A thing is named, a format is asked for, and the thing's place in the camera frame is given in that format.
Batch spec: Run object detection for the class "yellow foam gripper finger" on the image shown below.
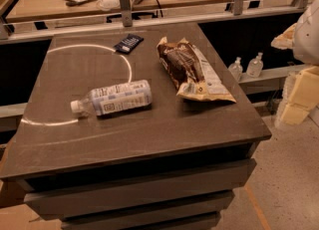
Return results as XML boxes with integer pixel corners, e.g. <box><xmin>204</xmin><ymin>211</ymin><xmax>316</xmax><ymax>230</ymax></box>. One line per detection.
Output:
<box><xmin>280</xmin><ymin>66</ymin><xmax>319</xmax><ymax>125</ymax></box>

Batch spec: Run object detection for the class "blue label plastic bottle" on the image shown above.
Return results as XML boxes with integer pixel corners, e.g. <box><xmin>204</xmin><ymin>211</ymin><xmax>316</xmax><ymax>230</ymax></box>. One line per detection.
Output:
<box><xmin>71</xmin><ymin>80</ymin><xmax>153</xmax><ymax>116</ymax></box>

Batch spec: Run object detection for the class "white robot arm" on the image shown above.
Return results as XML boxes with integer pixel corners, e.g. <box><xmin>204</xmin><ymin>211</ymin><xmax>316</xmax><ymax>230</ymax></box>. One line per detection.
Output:
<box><xmin>271</xmin><ymin>0</ymin><xmax>319</xmax><ymax>125</ymax></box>

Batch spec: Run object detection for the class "right clear sanitizer bottle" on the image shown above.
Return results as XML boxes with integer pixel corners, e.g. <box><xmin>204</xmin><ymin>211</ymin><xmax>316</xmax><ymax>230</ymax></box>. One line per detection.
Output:
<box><xmin>246</xmin><ymin>53</ymin><xmax>263</xmax><ymax>78</ymax></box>

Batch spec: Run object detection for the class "clear sanitizer bottle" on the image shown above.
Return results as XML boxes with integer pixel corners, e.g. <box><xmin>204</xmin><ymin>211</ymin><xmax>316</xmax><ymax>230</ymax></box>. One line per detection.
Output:
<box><xmin>246</xmin><ymin>53</ymin><xmax>263</xmax><ymax>78</ymax></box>
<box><xmin>228</xmin><ymin>57</ymin><xmax>243</xmax><ymax>81</ymax></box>

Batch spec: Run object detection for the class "left clear sanitizer bottle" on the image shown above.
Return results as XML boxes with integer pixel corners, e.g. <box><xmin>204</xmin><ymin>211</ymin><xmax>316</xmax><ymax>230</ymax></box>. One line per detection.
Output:
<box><xmin>228</xmin><ymin>57</ymin><xmax>243</xmax><ymax>81</ymax></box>

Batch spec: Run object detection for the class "brown snack bag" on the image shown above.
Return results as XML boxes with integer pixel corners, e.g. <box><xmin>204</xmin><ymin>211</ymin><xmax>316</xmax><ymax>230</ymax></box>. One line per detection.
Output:
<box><xmin>157</xmin><ymin>37</ymin><xmax>236</xmax><ymax>103</ymax></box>

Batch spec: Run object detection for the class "dark drawer cabinet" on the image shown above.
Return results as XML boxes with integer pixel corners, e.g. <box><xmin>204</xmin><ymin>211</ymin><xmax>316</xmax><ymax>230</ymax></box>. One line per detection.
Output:
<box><xmin>1</xmin><ymin>23</ymin><xmax>271</xmax><ymax>230</ymax></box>

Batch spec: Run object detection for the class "dark blue snack packet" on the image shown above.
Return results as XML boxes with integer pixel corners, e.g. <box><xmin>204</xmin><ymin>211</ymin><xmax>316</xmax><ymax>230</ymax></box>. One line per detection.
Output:
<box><xmin>114</xmin><ymin>34</ymin><xmax>144</xmax><ymax>54</ymax></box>

